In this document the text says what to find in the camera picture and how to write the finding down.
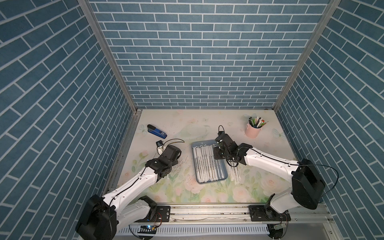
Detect blue stapler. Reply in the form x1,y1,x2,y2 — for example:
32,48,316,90
147,125,168,139

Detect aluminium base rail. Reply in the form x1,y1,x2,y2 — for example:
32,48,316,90
158,203,335,226

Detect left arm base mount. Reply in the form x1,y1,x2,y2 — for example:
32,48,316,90
136,206,171,223

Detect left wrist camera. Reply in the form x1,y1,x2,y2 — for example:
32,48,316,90
156,140,164,156

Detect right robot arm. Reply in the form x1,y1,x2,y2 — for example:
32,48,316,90
215,131,326,217

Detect pens in cup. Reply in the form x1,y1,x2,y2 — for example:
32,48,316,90
248,117,268,129

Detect pink pen cup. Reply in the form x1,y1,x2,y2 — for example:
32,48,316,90
245,123,262,139

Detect right wrapped straw pile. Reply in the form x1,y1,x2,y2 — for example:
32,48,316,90
228,166,242,185

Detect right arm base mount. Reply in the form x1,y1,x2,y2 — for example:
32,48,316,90
248,205,291,223

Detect straw being gripped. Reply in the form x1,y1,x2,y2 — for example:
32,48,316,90
200,147,209,182

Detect blue storage tray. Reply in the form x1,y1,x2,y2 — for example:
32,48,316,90
191,140,228,184

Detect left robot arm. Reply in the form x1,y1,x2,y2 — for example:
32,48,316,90
75,145,182,240

